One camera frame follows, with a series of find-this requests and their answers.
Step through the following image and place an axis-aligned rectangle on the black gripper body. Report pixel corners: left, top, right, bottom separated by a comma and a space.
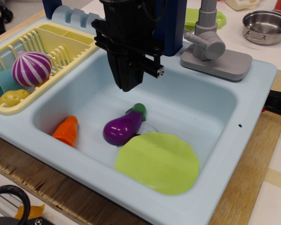
91, 0, 165, 78

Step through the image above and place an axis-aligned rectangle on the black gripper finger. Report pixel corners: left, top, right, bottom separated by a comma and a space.
107, 52, 129, 90
125, 57, 144, 92

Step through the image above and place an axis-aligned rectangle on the grey toy faucet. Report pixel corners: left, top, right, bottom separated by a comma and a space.
180, 0, 252, 82

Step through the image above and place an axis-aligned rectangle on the dark blue box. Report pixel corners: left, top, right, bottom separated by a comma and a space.
117, 0, 188, 57

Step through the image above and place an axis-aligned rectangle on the yellow dish rack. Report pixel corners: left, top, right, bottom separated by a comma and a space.
0, 22, 98, 115

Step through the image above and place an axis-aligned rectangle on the purple toy eggplant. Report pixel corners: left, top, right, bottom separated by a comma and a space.
103, 103, 147, 146

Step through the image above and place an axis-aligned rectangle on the green cutting board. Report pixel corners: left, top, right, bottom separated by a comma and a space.
184, 8, 227, 30

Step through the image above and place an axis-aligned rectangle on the orange toy carrot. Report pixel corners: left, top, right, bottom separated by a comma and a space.
52, 116, 78, 147

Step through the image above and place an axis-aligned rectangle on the light blue toy sink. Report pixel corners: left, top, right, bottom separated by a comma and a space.
0, 5, 278, 225

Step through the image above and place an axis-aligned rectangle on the purple striped toy onion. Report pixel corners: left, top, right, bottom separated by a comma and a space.
11, 51, 52, 87

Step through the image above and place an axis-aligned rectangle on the lime green plate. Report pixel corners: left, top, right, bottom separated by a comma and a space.
115, 132, 200, 195

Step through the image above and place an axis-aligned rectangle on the cream plastic toy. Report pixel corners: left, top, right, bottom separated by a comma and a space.
226, 0, 260, 11

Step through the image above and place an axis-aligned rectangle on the yellow toy potato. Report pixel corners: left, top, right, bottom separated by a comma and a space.
0, 89, 30, 107

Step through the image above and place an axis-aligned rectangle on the teal plastic cup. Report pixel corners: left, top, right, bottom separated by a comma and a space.
0, 69, 22, 97

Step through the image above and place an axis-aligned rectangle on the stainless steel pot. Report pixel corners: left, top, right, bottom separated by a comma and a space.
242, 10, 281, 45

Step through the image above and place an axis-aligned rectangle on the black clamp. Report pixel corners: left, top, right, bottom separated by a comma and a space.
262, 90, 281, 115

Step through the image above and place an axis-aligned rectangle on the orange tape piece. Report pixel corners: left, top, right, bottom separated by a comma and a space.
15, 204, 45, 220

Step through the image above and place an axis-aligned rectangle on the wooden board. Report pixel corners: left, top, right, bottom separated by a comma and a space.
0, 10, 281, 225

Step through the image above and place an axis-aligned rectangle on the black braided cable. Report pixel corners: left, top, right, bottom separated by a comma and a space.
0, 185, 32, 225

